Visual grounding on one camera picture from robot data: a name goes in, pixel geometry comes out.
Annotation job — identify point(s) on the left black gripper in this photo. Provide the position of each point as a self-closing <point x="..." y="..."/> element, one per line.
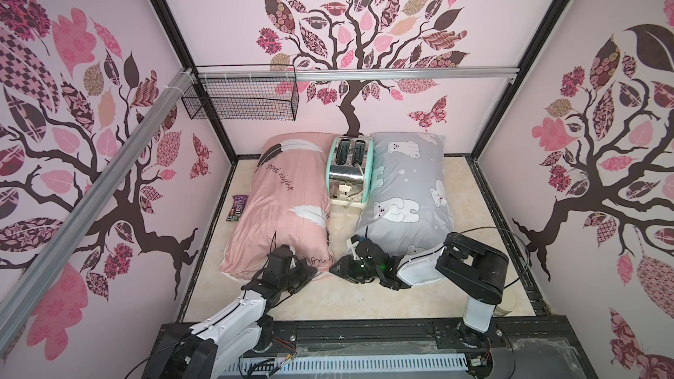
<point x="305" y="273"/>

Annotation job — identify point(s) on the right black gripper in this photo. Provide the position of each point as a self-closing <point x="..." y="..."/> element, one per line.
<point x="355" y="265"/>

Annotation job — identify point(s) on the grey polar bear pillow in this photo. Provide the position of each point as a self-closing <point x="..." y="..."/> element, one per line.
<point x="408" y="209"/>

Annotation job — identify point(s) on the pink good night pillow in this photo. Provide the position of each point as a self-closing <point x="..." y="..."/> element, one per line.
<point x="288" y="205"/>

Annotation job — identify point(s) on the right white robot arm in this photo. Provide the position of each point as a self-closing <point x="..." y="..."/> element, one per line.
<point x="477" y="269"/>

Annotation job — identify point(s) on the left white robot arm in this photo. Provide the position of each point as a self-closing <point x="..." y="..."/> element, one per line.
<point x="208" y="348"/>

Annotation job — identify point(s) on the purple candy bar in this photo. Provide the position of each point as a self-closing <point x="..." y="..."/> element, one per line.
<point x="237" y="209"/>

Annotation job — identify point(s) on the mint and steel toaster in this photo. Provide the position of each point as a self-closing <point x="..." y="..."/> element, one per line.
<point x="349" y="171"/>

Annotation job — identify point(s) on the white slotted cable duct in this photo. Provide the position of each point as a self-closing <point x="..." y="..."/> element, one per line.
<point x="343" y="365"/>

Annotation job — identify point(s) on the black wire basket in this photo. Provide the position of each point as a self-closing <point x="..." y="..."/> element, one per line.
<point x="243" y="98"/>

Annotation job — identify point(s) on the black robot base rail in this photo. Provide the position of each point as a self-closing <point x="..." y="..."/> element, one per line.
<point x="514" y="347"/>

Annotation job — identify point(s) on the back aluminium rail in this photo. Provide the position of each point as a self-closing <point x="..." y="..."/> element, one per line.
<point x="363" y="74"/>

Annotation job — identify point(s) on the aluminium rail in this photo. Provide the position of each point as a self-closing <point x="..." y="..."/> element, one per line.
<point x="363" y="74"/>
<point x="27" y="292"/>

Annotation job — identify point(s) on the left aluminium rail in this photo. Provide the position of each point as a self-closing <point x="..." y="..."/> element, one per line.
<point x="27" y="292"/>

